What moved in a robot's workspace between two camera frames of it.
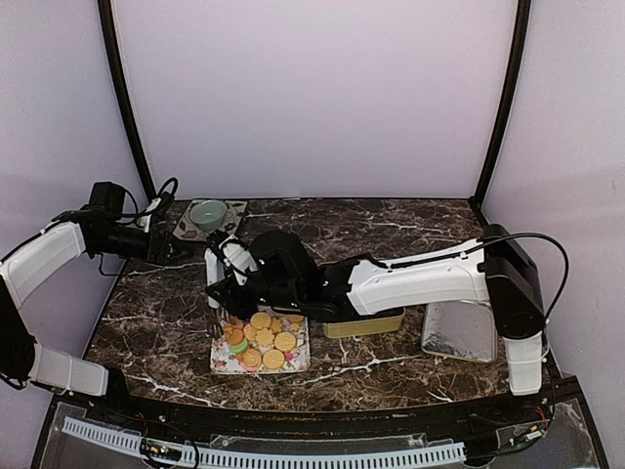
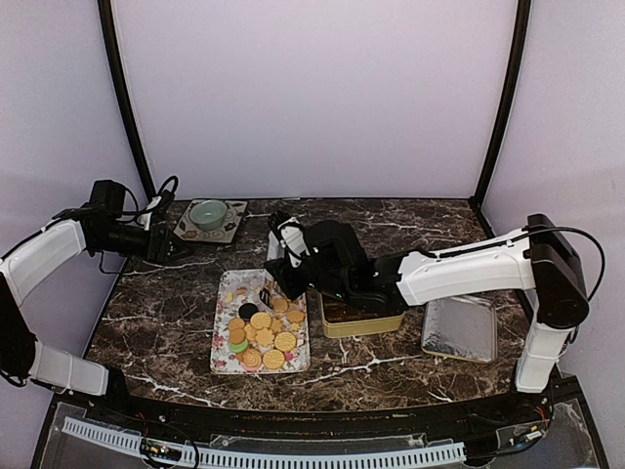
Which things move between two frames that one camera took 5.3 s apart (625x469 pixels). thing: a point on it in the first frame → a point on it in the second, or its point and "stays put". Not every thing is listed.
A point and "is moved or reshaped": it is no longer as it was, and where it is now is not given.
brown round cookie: [235, 336] stays put
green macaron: [239, 348] stays put
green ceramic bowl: [208, 214] stays put
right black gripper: [231, 300] → [283, 276]
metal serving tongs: [214, 276] is moved or reshaped
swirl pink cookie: [251, 358] stays put
